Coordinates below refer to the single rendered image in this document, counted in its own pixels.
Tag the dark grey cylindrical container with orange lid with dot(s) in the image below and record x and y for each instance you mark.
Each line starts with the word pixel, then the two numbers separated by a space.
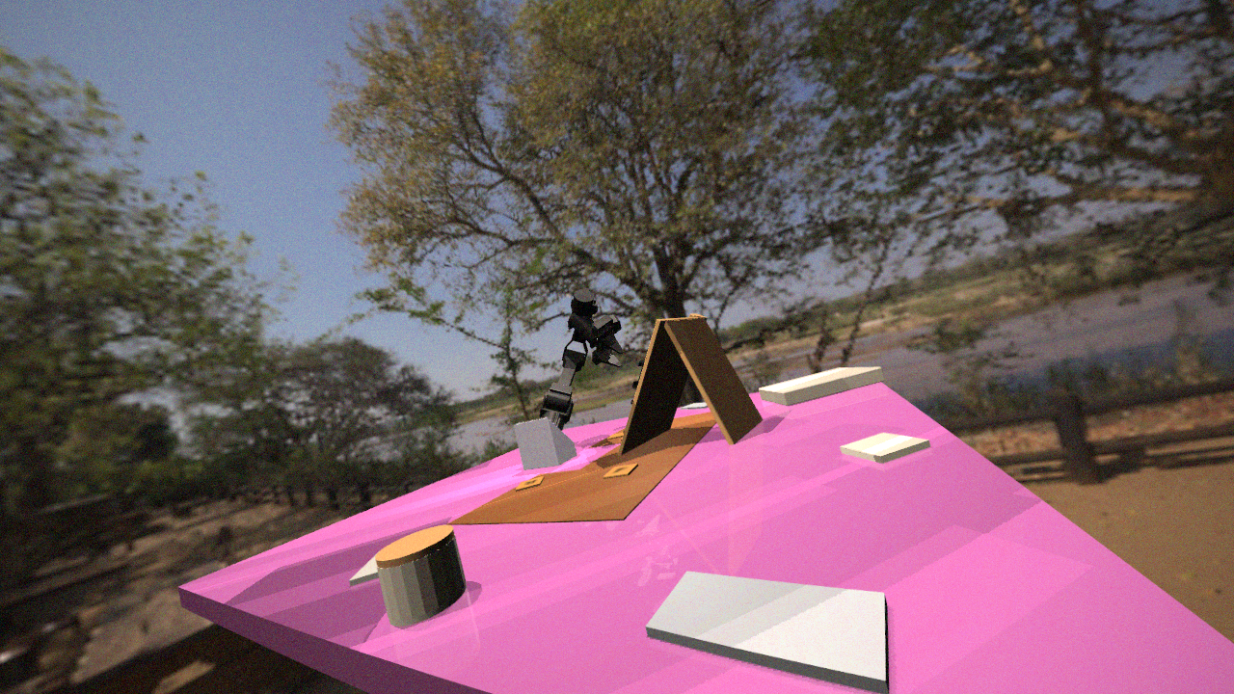
pixel 421 575

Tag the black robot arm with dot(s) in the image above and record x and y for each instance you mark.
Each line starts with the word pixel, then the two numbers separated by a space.
pixel 558 398

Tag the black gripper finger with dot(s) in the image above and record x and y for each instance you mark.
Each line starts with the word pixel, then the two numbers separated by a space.
pixel 609 358
pixel 608 339

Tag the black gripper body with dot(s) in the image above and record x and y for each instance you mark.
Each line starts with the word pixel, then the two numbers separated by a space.
pixel 590 330

